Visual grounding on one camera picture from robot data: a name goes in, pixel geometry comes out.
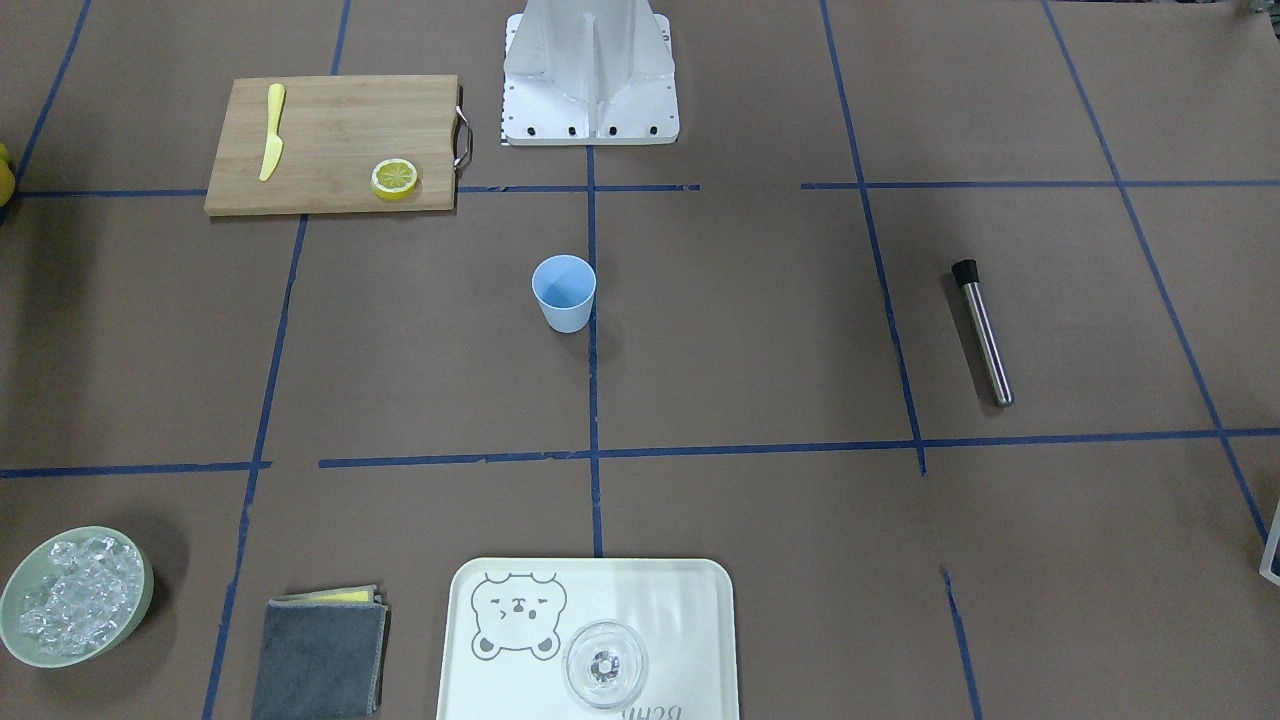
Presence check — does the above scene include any green bowl of ice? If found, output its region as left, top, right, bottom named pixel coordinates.
left=3, top=527, right=155, bottom=669

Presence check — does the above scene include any folded grey cloth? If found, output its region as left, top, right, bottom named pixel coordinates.
left=251, top=585, right=389, bottom=719

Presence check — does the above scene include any light blue plastic cup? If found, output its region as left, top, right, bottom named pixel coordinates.
left=531, top=254, right=596, bottom=334

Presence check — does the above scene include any clear wine glass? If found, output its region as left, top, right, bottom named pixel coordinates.
left=563, top=619, right=650, bottom=712

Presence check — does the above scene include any steel muddler black cap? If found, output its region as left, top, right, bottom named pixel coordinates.
left=951, top=258, right=1014, bottom=407

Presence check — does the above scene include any white box at edge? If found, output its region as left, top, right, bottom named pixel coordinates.
left=1258, top=503, right=1280, bottom=587

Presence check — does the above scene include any wooden cutting board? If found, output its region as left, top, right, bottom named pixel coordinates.
left=204, top=76, right=468, bottom=217

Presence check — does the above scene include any lemon slice stack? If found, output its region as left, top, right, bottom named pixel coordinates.
left=370, top=158, right=419, bottom=201

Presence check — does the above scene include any yellow plastic knife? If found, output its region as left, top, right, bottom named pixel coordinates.
left=259, top=83, right=285, bottom=183

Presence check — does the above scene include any whole yellow lemon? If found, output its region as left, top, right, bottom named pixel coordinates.
left=0, top=143, right=17, bottom=209

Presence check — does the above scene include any cream bear tray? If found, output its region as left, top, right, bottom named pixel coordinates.
left=436, top=557, right=741, bottom=719

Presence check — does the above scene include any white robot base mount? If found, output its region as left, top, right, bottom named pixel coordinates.
left=500, top=1, right=681, bottom=146

